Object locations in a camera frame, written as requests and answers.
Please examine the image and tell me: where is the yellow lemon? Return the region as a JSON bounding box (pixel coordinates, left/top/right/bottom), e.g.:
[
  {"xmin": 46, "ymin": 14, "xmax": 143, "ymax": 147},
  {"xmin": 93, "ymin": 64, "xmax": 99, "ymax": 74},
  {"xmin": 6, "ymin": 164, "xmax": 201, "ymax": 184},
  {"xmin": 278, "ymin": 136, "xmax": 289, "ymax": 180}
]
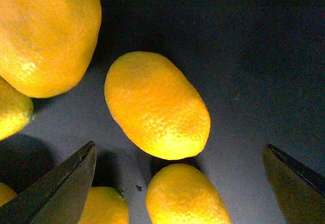
[
  {"xmin": 79, "ymin": 186, "xmax": 129, "ymax": 224},
  {"xmin": 104, "ymin": 51, "xmax": 211, "ymax": 160},
  {"xmin": 145, "ymin": 164, "xmax": 231, "ymax": 223}
]

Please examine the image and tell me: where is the yellow lemon bottom left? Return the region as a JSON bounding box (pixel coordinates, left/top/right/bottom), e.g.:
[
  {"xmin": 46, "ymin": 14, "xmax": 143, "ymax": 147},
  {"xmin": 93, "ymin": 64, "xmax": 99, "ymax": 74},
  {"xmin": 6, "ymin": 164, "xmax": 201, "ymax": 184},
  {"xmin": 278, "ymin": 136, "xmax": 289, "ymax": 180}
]
[{"xmin": 79, "ymin": 186, "xmax": 129, "ymax": 224}]

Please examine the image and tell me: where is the large yellow mango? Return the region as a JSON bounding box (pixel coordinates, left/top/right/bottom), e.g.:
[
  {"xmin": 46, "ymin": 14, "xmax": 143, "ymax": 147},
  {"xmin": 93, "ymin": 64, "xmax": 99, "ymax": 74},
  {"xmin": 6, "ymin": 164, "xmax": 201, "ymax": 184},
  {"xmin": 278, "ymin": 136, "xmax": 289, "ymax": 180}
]
[{"xmin": 1, "ymin": 0, "xmax": 102, "ymax": 98}]

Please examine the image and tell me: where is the yellow lemon centre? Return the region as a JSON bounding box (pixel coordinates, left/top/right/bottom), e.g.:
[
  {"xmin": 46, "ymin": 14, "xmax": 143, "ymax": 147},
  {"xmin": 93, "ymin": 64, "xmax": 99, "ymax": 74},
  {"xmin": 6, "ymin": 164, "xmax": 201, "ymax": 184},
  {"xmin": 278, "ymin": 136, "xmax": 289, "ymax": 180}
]
[{"xmin": 104, "ymin": 51, "xmax": 211, "ymax": 160}]

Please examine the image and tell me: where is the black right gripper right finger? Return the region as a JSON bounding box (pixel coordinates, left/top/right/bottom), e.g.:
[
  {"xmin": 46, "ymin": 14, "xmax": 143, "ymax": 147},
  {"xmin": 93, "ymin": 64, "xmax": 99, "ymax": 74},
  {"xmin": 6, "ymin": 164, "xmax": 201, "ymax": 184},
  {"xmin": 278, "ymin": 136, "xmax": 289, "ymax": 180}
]
[{"xmin": 263, "ymin": 144, "xmax": 324, "ymax": 223}]

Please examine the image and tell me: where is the yellow lemon left edge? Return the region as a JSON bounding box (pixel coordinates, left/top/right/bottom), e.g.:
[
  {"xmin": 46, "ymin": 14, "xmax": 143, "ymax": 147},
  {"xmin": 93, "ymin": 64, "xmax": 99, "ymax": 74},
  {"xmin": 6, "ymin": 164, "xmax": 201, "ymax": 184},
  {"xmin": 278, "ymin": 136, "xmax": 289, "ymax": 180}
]
[{"xmin": 0, "ymin": 77, "xmax": 34, "ymax": 140}]

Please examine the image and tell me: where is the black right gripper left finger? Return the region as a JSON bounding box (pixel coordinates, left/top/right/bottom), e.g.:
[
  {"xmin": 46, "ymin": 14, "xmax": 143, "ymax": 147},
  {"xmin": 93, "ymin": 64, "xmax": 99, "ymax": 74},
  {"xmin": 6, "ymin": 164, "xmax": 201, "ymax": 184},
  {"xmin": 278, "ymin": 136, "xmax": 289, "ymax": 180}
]
[{"xmin": 1, "ymin": 141, "xmax": 96, "ymax": 224}]

